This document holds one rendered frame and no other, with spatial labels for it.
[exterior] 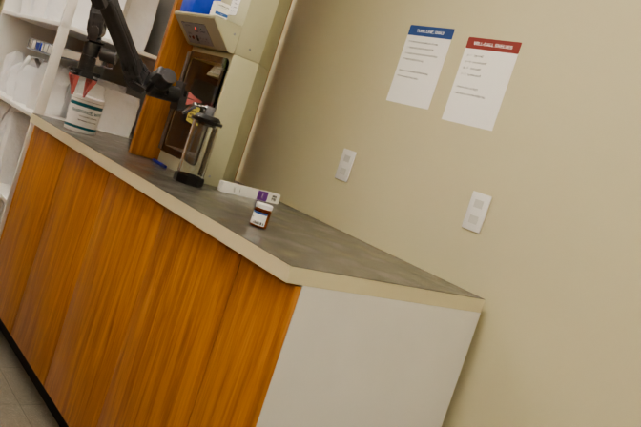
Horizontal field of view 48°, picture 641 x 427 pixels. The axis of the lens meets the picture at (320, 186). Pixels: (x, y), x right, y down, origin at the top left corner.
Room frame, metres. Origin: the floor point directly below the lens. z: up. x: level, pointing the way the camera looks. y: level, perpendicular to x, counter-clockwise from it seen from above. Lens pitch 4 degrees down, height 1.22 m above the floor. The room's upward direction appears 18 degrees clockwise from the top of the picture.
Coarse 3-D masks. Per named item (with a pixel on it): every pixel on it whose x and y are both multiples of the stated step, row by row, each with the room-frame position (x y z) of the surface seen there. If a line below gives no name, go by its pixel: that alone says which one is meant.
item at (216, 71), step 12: (192, 60) 2.74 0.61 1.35; (204, 60) 2.66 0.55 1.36; (216, 60) 2.60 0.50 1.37; (192, 72) 2.71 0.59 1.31; (204, 72) 2.64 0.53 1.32; (216, 72) 2.57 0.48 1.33; (192, 84) 2.69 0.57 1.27; (204, 84) 2.62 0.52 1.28; (216, 84) 2.55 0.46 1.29; (204, 96) 2.60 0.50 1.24; (216, 96) 2.54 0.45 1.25; (180, 120) 2.69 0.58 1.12; (168, 132) 2.74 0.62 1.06; (180, 132) 2.67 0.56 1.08; (168, 144) 2.72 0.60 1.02; (180, 144) 2.65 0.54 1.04; (180, 156) 2.62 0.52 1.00
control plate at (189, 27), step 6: (186, 24) 2.68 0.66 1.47; (192, 24) 2.64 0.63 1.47; (198, 24) 2.59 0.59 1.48; (186, 30) 2.71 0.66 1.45; (192, 30) 2.67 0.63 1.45; (198, 30) 2.62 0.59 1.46; (204, 30) 2.58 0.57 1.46; (198, 36) 2.65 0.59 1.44; (204, 36) 2.61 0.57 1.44; (192, 42) 2.72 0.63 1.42; (198, 42) 2.68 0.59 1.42; (204, 42) 2.63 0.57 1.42; (210, 42) 2.59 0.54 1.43
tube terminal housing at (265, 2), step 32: (224, 0) 2.68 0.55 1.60; (256, 0) 2.55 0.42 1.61; (288, 0) 2.75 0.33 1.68; (256, 32) 2.58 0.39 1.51; (256, 64) 2.60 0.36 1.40; (224, 96) 2.55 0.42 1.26; (256, 96) 2.72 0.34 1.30; (224, 128) 2.57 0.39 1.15; (160, 160) 2.76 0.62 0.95; (224, 160) 2.60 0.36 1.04
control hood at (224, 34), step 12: (180, 12) 2.67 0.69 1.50; (192, 12) 2.61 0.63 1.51; (180, 24) 2.72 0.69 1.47; (204, 24) 2.55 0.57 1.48; (216, 24) 2.48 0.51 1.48; (228, 24) 2.50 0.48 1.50; (216, 36) 2.53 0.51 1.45; (228, 36) 2.51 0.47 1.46; (216, 48) 2.59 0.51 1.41; (228, 48) 2.52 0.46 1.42
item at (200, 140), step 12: (192, 132) 2.38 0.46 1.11; (204, 132) 2.37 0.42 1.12; (216, 132) 2.40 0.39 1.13; (192, 144) 2.37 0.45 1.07; (204, 144) 2.38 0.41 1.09; (192, 156) 2.37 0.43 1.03; (204, 156) 2.39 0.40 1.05; (180, 168) 2.38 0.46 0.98; (192, 168) 2.37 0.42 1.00; (204, 168) 2.40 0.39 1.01
